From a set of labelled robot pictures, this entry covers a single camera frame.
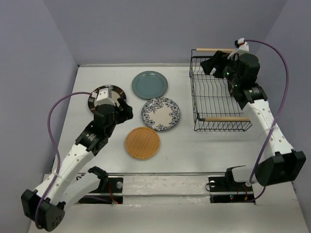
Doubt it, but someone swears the teal plate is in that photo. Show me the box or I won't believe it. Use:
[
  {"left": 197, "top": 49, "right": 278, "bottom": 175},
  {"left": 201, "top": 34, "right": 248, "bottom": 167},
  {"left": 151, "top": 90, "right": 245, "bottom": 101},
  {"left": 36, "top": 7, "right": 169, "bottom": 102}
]
[{"left": 131, "top": 71, "right": 168, "bottom": 100}]

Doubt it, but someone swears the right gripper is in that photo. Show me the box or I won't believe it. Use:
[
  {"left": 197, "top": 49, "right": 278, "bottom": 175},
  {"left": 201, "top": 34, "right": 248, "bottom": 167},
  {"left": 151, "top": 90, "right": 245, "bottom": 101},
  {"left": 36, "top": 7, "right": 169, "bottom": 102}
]
[{"left": 203, "top": 49, "right": 243, "bottom": 86}]

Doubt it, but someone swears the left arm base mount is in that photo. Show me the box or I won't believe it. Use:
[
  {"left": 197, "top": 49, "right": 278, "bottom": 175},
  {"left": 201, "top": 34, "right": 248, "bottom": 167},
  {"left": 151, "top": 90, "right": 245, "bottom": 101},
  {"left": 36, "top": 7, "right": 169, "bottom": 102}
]
[{"left": 78, "top": 177, "right": 123, "bottom": 204}]

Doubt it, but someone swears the black wire dish rack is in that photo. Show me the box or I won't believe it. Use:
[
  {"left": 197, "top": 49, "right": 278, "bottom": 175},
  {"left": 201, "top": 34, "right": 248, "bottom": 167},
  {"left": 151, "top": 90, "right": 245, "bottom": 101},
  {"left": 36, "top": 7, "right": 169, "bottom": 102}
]
[{"left": 189, "top": 49, "right": 252, "bottom": 132}]

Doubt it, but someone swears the purple cable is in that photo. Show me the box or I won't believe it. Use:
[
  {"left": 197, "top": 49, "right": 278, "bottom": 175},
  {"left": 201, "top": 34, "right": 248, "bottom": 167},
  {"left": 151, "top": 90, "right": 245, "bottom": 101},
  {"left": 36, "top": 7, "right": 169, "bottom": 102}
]
[
  {"left": 249, "top": 39, "right": 290, "bottom": 201},
  {"left": 35, "top": 91, "right": 97, "bottom": 230}
]

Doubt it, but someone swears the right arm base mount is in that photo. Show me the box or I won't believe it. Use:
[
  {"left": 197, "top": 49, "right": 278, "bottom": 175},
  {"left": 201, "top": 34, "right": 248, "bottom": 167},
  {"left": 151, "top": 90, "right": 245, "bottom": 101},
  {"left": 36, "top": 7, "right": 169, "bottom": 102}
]
[{"left": 205, "top": 166, "right": 255, "bottom": 203}]

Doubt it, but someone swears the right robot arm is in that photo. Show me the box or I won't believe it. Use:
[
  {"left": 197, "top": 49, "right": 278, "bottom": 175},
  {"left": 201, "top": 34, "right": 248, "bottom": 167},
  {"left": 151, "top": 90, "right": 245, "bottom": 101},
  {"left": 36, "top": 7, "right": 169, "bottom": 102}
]
[{"left": 201, "top": 50, "right": 306, "bottom": 190}]

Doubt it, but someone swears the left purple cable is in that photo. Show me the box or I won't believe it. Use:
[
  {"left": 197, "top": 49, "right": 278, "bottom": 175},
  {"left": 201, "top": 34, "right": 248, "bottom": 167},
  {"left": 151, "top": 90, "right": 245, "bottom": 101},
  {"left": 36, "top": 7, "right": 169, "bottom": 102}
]
[{"left": 35, "top": 91, "right": 97, "bottom": 230}]

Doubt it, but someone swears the woven bamboo plate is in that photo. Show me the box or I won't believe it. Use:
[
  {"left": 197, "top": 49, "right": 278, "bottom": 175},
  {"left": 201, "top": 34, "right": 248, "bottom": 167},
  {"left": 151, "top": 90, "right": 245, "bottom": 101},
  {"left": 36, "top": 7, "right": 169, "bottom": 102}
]
[{"left": 125, "top": 127, "right": 160, "bottom": 160}]

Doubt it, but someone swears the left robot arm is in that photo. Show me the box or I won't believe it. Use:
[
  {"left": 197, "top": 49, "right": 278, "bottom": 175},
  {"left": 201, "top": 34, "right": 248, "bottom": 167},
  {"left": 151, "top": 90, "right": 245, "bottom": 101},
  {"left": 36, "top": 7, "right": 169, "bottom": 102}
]
[{"left": 21, "top": 98, "right": 133, "bottom": 232}]

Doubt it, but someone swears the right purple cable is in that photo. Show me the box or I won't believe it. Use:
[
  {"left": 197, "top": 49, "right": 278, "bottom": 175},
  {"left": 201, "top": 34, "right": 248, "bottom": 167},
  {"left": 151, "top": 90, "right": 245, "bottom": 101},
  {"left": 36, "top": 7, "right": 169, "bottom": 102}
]
[{"left": 249, "top": 39, "right": 290, "bottom": 201}]

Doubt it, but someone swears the small black striped plate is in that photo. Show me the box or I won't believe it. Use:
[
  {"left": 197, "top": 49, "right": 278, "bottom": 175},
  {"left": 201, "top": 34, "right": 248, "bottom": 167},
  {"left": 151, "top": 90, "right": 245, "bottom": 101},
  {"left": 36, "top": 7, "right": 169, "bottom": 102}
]
[{"left": 87, "top": 85, "right": 126, "bottom": 113}]

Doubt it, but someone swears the blue floral plate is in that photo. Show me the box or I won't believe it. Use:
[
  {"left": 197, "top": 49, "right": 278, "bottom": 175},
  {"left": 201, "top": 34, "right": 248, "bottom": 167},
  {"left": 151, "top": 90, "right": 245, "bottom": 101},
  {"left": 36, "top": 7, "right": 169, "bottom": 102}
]
[{"left": 141, "top": 97, "right": 181, "bottom": 132}]

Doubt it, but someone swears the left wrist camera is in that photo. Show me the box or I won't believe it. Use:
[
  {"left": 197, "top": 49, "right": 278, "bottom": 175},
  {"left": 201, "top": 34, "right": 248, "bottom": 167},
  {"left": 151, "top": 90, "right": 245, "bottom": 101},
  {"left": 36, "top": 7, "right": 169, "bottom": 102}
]
[{"left": 91, "top": 88, "right": 115, "bottom": 107}]

